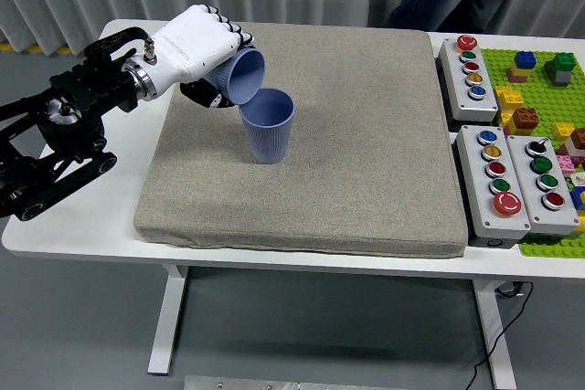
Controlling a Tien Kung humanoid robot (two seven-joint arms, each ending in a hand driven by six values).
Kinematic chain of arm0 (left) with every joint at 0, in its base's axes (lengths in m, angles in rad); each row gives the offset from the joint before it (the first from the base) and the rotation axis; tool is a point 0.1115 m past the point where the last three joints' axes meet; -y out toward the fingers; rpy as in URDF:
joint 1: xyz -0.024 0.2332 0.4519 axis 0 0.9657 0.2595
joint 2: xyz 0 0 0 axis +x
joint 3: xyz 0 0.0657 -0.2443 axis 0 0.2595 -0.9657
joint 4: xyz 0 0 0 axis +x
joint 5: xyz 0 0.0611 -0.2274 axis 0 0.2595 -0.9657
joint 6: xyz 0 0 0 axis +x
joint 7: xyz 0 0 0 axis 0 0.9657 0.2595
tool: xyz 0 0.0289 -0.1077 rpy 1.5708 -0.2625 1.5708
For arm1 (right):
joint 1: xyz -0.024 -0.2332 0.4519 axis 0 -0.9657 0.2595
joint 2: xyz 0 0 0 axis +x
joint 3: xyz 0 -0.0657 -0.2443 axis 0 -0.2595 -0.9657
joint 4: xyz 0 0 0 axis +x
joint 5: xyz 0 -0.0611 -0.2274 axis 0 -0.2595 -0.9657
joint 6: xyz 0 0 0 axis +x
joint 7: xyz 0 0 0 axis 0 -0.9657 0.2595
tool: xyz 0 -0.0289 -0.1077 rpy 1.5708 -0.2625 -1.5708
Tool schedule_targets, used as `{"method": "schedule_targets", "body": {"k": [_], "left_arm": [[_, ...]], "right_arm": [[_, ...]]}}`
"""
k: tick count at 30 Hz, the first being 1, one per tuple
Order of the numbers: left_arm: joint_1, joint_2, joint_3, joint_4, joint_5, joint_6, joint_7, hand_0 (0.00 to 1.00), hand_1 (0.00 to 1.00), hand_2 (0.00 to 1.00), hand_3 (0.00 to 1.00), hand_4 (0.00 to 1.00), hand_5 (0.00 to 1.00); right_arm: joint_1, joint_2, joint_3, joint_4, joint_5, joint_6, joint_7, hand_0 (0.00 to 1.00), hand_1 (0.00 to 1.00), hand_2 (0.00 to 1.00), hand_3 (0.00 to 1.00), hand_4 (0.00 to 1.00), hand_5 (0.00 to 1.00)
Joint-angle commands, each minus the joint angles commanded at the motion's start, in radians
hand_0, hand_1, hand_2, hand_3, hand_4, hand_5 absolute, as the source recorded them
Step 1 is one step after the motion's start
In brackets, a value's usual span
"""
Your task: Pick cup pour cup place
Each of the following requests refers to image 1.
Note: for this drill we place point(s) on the green brick baseplate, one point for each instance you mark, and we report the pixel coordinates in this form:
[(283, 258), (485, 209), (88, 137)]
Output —
[(539, 88)]

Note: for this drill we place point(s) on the blue ribbed plastic cup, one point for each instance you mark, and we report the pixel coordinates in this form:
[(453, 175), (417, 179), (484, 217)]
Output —
[(267, 143), (247, 77)]

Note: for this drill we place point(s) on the white printed tile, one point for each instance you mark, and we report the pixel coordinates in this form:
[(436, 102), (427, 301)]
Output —
[(578, 180)]

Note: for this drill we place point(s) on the green grey brick stack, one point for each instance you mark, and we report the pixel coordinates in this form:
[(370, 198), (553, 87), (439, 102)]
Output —
[(561, 66)]

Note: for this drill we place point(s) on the pink toy brick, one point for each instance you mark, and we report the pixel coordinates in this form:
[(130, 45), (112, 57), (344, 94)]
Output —
[(564, 164)]

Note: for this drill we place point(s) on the grey box with red mushroom button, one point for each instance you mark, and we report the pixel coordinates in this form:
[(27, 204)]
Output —
[(475, 180)]

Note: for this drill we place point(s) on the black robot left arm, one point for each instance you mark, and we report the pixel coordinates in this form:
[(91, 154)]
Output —
[(68, 88)]

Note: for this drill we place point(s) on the small yellow toy brick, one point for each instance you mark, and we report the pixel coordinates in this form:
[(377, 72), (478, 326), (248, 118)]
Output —
[(563, 131)]

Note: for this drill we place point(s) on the grey five-button control box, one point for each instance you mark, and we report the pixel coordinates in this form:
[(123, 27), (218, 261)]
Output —
[(461, 88)]

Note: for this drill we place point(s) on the grey-brown fabric mat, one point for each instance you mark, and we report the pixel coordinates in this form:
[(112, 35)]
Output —
[(343, 134)]

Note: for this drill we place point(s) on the grey box with black switch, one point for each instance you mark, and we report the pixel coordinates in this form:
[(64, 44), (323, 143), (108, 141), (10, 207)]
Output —
[(564, 216)]

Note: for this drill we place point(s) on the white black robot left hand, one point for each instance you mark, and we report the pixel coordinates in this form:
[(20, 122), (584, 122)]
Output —
[(192, 43)]

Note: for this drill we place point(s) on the brown pink brick stack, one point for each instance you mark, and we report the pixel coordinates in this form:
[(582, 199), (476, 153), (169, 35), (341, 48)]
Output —
[(578, 139)]

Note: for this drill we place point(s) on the brown orange brick stack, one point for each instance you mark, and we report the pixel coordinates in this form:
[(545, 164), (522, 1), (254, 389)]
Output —
[(524, 118)]

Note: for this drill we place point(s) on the white table leg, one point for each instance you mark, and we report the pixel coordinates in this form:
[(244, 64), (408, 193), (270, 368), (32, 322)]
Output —
[(496, 340), (166, 317)]

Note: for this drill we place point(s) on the blue yellow toy bricks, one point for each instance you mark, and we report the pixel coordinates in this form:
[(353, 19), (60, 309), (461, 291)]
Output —
[(578, 198)]

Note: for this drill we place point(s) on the blue yellow brick stack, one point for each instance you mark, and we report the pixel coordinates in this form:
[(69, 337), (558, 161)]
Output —
[(524, 61)]

